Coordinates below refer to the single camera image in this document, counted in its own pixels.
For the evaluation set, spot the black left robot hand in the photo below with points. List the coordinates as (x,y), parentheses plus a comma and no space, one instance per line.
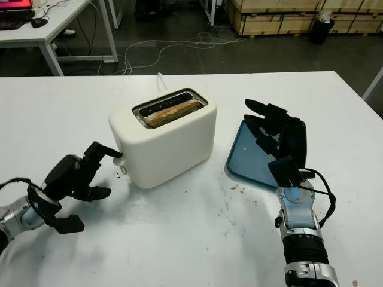
(63,176)

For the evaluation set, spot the blue plastic tray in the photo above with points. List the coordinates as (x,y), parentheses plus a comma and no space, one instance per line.
(245,161)

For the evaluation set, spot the white toaster lever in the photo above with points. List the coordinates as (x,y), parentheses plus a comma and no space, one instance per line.
(118,162)

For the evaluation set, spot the brown bread slice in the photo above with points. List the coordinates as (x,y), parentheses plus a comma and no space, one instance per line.
(173,113)

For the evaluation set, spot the black computer mouse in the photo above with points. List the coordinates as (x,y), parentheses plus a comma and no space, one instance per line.
(39,22)

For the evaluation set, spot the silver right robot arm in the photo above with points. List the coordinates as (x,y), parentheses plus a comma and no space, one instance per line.
(302,239)

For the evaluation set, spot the black laptop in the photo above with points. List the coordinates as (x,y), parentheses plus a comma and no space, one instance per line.
(15,18)

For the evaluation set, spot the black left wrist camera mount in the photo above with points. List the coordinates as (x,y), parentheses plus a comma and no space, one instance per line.
(57,218)

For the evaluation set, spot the black trash bin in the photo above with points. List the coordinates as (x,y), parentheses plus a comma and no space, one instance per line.
(321,31)

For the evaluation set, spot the white table leg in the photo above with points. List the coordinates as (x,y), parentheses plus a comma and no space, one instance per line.
(372,83)

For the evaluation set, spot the white power strip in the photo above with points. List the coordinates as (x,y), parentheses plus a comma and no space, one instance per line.
(55,45)

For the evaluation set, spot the white office desk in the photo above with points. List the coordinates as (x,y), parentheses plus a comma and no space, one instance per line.
(66,18)

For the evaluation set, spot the wooden crates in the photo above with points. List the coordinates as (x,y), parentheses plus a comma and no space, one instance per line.
(269,18)

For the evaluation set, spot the white two-slot toaster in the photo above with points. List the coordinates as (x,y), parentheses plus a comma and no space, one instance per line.
(170,155)

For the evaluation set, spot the white shoe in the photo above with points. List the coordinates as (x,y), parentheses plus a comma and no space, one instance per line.
(69,32)

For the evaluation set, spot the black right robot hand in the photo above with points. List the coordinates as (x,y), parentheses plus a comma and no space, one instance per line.
(294,143)

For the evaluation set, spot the silver toaster knob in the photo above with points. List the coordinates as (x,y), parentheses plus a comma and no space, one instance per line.
(124,169)

